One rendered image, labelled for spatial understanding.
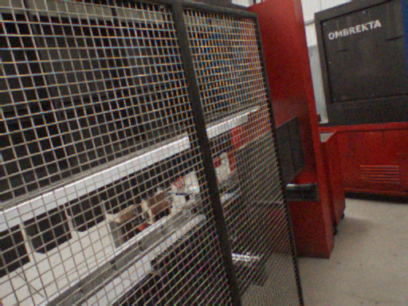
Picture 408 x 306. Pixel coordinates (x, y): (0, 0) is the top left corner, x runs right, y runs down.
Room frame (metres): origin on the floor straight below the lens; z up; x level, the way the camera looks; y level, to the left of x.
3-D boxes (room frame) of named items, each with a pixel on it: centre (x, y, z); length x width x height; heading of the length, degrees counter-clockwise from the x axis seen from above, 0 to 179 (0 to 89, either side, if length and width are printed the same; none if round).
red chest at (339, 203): (3.37, -1.09, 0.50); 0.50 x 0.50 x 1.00; 55
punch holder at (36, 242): (1.38, 0.73, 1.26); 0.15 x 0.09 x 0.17; 145
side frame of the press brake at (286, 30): (3.04, -0.64, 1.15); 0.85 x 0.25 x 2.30; 55
